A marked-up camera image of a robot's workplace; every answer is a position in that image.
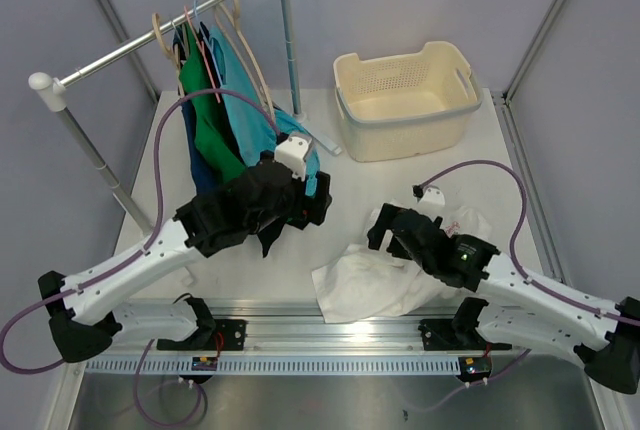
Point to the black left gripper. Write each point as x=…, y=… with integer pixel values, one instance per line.
x=327, y=196

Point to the wooden hanger of white shirt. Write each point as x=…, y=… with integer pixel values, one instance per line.
x=228, y=22

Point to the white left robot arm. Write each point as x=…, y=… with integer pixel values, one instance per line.
x=90, y=311

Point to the metal clothes rack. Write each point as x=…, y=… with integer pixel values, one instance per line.
x=52, y=92

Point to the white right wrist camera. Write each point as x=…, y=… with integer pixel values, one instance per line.
x=429, y=197

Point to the white t shirt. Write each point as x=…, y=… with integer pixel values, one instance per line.
x=364, y=283

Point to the white slotted cable duct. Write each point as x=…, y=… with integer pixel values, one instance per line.
x=277, y=365

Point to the green t shirt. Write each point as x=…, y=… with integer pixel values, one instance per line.
x=213, y=137

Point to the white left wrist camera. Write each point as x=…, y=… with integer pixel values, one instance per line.
x=293, y=152

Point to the pink plastic hanger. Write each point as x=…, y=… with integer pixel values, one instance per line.
x=200, y=47

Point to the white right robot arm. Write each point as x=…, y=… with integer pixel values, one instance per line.
x=509, y=306

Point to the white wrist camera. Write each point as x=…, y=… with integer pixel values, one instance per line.
x=293, y=152
x=429, y=197

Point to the light blue t shirt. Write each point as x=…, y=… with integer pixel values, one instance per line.
x=252, y=131

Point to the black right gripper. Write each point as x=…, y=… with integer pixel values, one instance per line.
x=378, y=230

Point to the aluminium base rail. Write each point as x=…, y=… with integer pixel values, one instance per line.
x=300, y=328

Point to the cream plastic laundry basket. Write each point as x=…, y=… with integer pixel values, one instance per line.
x=402, y=106

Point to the wooden hanger leftmost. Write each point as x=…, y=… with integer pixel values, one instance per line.
x=168, y=52

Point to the blue plastic hanger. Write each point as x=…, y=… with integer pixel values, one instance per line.
x=214, y=53

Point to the dark blue t shirt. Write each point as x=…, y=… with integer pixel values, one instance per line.
x=205, y=178

